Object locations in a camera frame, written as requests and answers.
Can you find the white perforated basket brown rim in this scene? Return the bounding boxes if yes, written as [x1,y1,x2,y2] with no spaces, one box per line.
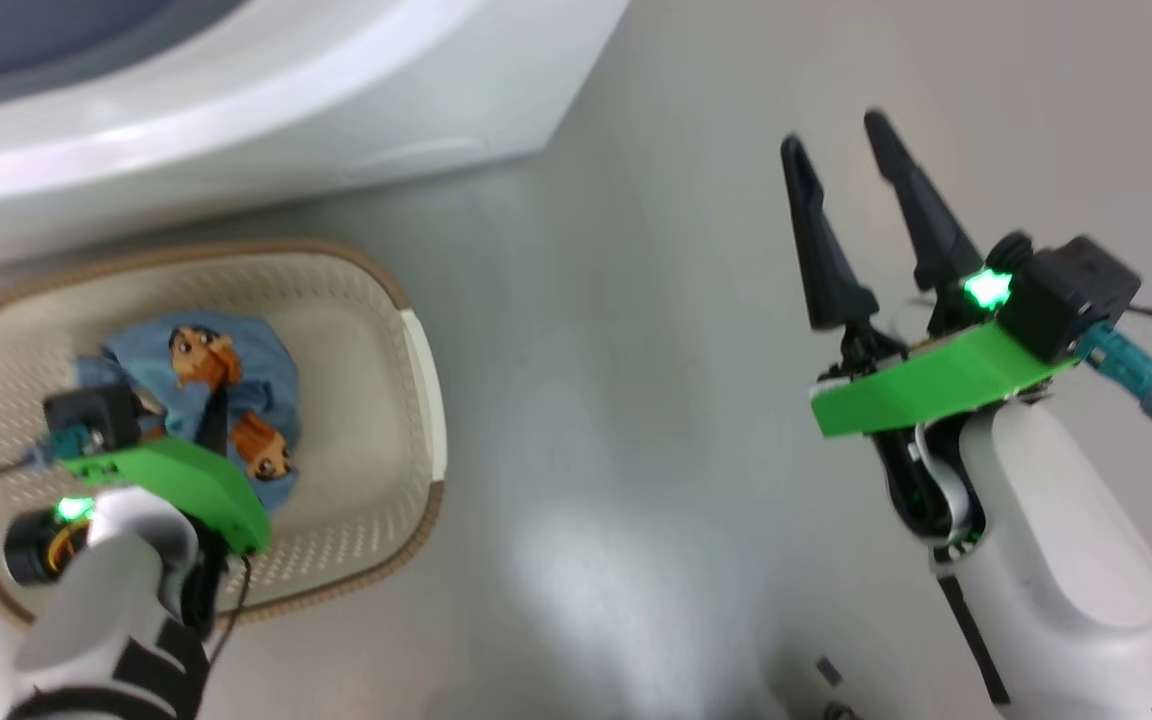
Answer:
[0,238,449,626]

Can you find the teal right camera connector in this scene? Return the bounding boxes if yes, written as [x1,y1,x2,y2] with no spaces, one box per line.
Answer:
[1076,322,1152,421]

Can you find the blue cartoon print garment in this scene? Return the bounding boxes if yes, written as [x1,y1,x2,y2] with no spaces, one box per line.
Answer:
[76,312,302,511]

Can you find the thin brown left arm cable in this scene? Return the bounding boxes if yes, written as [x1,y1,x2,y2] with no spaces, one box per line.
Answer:
[204,553,253,666]

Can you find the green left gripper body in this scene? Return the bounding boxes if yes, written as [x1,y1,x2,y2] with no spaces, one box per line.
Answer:
[61,437,272,556]

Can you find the grey rubber door gasket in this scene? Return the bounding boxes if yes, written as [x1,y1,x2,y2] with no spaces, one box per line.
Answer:
[0,0,247,113]

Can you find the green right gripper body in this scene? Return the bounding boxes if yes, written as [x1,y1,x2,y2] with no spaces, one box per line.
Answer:
[811,270,1077,439]

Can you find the teal camera connector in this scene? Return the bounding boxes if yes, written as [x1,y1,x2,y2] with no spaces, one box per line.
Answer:
[1076,322,1152,421]
[31,425,87,469]

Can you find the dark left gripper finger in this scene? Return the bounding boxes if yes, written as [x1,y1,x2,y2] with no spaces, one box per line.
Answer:
[196,390,232,453]

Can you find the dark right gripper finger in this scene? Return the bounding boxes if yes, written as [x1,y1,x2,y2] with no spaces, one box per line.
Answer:
[781,135,879,331]
[864,110,985,293]

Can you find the teal left camera connector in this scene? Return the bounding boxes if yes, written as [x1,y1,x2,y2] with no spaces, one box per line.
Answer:
[31,425,87,469]

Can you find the white front-load washing machine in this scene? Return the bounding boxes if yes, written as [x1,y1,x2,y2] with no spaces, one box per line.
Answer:
[0,0,632,276]

